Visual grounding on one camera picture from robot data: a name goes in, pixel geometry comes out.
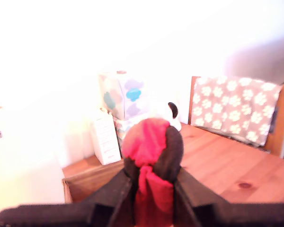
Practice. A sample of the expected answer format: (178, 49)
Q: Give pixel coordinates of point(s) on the red and black footbag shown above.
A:
(151, 142)

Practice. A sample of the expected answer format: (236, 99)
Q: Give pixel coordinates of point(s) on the cardboard dice tower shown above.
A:
(90, 182)

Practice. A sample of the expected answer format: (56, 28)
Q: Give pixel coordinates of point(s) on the slim white printed box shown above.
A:
(105, 139)

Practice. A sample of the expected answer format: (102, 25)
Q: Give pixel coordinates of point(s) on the tissue box with triangle pattern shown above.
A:
(121, 127)

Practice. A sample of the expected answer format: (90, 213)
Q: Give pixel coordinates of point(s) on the grey paw print cloth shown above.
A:
(227, 106)

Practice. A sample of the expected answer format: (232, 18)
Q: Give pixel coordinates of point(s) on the tissue box with cloud print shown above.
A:
(132, 94)

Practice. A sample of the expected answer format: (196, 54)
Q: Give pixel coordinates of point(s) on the wooden chair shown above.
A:
(280, 132)

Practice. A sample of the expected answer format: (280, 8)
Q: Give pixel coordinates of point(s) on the small white round camera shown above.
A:
(174, 110)

